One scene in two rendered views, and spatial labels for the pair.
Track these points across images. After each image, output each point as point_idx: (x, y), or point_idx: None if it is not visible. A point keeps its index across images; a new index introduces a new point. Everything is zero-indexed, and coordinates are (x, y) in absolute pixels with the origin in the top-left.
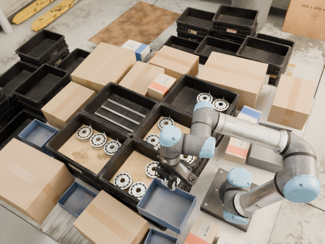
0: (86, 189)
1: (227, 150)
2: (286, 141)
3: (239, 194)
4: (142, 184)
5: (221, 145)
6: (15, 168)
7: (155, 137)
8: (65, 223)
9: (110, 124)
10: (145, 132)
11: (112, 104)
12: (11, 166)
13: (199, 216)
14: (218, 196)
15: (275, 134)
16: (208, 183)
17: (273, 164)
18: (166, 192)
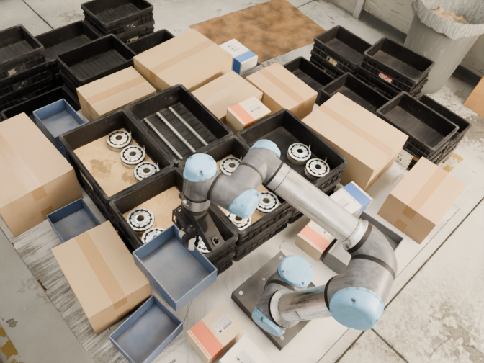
0: (91, 214)
1: (301, 232)
2: (361, 236)
3: (282, 292)
4: None
5: (298, 225)
6: (9, 152)
7: None
8: (47, 248)
9: (156, 139)
10: None
11: (172, 115)
12: (5, 147)
13: (227, 305)
14: (262, 288)
15: (351, 221)
16: (257, 267)
17: None
18: (183, 251)
